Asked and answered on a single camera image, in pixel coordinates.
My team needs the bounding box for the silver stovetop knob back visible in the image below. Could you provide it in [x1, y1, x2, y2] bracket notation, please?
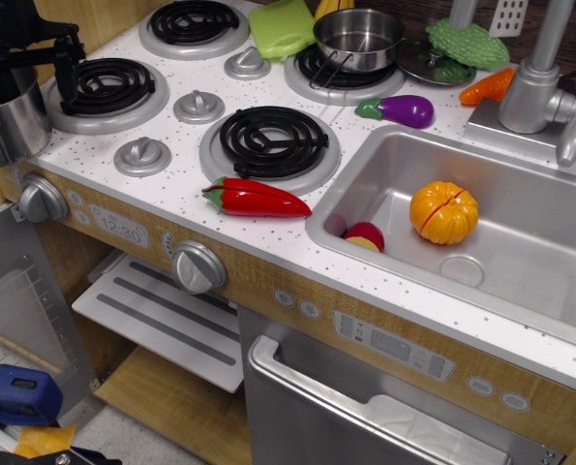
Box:
[224, 46, 271, 80]

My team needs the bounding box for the silver oven dial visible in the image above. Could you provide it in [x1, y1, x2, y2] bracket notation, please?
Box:
[18, 173, 69, 223]
[171, 240, 227, 295]

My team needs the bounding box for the tall stainless steel pot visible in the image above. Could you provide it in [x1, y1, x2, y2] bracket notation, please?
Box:
[0, 68, 52, 168]

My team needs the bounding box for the red toy chili pepper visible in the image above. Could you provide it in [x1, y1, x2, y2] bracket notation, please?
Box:
[201, 177, 312, 218]

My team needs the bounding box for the silver stovetop knob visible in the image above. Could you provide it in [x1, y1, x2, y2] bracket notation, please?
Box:
[113, 137, 171, 177]
[173, 90, 226, 125]
[224, 46, 271, 80]

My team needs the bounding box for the silver stovetop knob front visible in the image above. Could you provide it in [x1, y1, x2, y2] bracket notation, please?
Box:
[113, 137, 171, 177]

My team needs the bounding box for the yellow toy banana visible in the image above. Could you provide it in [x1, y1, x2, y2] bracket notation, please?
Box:
[314, 0, 355, 20]

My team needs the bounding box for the front left black burner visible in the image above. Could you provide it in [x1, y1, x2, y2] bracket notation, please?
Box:
[42, 58, 169, 136]

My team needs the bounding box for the front right black burner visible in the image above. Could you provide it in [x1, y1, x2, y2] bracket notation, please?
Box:
[199, 106, 341, 196]

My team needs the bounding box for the green toy bitter gourd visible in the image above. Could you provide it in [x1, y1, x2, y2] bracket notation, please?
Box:
[425, 18, 510, 71]

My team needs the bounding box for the orange toy carrot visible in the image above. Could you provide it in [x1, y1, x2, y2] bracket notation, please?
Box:
[459, 68, 515, 106]

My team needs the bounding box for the orange toy pumpkin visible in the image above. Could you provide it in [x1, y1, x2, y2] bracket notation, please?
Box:
[409, 181, 479, 245]

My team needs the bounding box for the open silver oven door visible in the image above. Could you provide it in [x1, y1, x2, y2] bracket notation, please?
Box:
[0, 204, 95, 420]

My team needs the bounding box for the back left black burner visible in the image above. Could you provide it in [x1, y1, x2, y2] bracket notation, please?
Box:
[138, 1, 249, 61]

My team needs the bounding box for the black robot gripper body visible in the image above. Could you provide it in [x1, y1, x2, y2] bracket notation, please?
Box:
[0, 1, 82, 68]

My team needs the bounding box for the silver dishwasher door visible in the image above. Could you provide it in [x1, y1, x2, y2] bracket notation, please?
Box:
[238, 308, 565, 464]

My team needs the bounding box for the silver oven dial right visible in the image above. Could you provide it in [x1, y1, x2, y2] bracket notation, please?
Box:
[171, 240, 227, 295]

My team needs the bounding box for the red yellow toy fruit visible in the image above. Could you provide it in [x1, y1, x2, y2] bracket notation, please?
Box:
[343, 222, 385, 252]

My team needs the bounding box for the purple toy eggplant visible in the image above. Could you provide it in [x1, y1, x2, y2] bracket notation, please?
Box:
[354, 95, 435, 129]

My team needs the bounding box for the silver toy sink basin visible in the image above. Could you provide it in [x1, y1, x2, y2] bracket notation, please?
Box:
[306, 125, 576, 346]

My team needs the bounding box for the silver toy faucet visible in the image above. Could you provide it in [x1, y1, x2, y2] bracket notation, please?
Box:
[464, 1, 576, 168]

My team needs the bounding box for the silver oven dial left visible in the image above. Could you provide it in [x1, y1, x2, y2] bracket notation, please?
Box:
[18, 173, 69, 223]

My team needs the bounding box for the small steel saucepan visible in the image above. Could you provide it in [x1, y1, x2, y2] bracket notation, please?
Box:
[313, 8, 406, 73]

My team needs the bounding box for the white oven rack shelf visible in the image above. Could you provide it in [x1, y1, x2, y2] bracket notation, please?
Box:
[73, 254, 243, 393]

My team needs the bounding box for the steel pot lid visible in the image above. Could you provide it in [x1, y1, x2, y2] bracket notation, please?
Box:
[396, 40, 476, 86]

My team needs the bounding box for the blue plastic clamp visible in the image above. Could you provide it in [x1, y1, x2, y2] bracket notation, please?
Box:
[0, 364, 64, 426]

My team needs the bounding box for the black burner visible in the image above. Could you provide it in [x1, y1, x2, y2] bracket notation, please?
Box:
[199, 106, 341, 196]
[138, 1, 249, 61]
[284, 46, 406, 107]
[42, 58, 169, 136]

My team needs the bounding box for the white slotted spatula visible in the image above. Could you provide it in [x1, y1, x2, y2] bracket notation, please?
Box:
[489, 0, 529, 38]

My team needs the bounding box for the silver stovetop knob middle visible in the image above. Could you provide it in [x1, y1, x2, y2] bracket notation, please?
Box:
[173, 90, 226, 125]

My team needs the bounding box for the back right black burner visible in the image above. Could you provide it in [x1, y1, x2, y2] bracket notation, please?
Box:
[284, 46, 406, 107]

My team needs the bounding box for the yellow tape piece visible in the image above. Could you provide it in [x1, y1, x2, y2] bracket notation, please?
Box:
[14, 424, 76, 458]

